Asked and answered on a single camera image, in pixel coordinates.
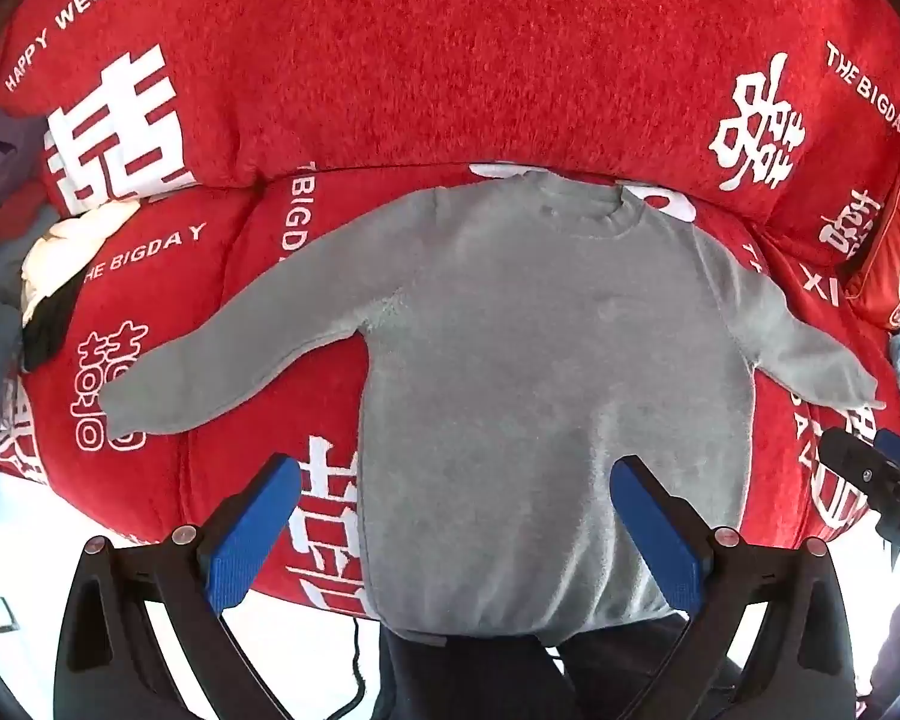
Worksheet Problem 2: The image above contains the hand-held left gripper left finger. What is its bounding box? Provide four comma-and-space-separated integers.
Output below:
54, 454, 302, 720

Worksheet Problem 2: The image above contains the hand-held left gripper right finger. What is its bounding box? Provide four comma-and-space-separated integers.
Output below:
610, 454, 860, 720

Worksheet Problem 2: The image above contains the grey knit sweater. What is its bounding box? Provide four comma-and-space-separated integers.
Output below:
101, 171, 887, 650

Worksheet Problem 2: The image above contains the red embroidered cushion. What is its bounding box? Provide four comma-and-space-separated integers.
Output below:
842, 120, 900, 332

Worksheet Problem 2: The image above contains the black cloth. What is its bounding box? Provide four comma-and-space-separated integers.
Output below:
21, 281, 83, 374

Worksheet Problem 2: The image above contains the white cloth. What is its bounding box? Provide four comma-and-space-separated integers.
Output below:
21, 199, 143, 316

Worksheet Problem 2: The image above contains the red printed sofa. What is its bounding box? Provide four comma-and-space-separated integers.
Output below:
0, 0, 900, 616

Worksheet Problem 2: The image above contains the black cable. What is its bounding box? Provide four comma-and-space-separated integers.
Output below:
347, 615, 374, 720

